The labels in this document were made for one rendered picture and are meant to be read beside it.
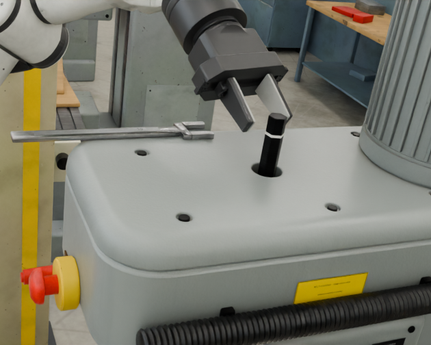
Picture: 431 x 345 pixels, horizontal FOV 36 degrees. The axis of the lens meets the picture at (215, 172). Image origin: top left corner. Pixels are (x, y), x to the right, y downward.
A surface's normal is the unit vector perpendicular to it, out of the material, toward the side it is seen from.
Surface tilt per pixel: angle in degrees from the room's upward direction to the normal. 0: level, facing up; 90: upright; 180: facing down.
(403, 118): 90
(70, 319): 0
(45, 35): 86
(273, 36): 90
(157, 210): 0
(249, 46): 30
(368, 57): 90
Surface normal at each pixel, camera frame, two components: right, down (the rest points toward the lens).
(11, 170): 0.38, 0.46
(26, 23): 0.76, 0.37
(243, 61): 0.42, -0.55
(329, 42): -0.91, 0.06
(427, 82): -0.67, 0.25
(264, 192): 0.14, -0.89
